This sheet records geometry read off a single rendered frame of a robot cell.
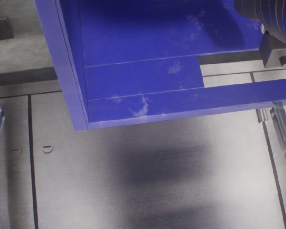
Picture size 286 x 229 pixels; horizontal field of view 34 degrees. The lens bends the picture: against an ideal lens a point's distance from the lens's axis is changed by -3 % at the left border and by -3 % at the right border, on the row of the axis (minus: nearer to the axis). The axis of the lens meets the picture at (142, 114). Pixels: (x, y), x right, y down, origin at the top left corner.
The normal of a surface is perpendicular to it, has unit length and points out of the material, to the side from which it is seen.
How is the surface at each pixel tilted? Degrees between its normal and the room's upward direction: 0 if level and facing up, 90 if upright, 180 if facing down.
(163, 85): 90
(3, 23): 0
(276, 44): 93
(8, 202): 90
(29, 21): 0
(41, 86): 90
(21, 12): 0
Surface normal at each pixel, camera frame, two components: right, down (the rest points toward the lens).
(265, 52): -0.99, 0.12
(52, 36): 0.13, 0.91
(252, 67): 0.04, -0.40
